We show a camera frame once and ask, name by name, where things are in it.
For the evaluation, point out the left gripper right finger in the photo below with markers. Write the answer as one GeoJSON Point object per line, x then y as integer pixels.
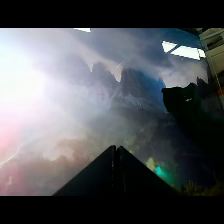
{"type": "Point", "coordinates": [136, 180]}

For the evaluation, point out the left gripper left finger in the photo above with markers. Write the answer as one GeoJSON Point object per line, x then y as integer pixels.
{"type": "Point", "coordinates": [96, 180]}

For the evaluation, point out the black garment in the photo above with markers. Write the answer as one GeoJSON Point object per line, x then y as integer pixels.
{"type": "Point", "coordinates": [180, 98]}

